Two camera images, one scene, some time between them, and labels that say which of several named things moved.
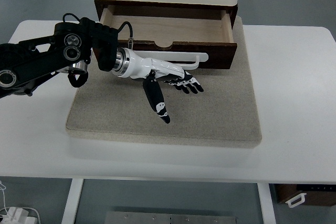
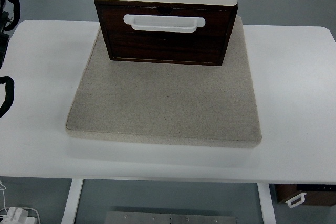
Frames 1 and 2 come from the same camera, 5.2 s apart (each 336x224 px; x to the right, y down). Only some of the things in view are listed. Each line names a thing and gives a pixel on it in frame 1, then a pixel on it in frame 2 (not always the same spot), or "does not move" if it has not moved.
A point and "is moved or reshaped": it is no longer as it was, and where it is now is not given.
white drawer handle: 178,56 → 153,23
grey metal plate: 146,217 does not move
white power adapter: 18,216 does not move
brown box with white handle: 312,194 does not move
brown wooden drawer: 210,34 is moved or reshaped
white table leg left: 70,213 does not move
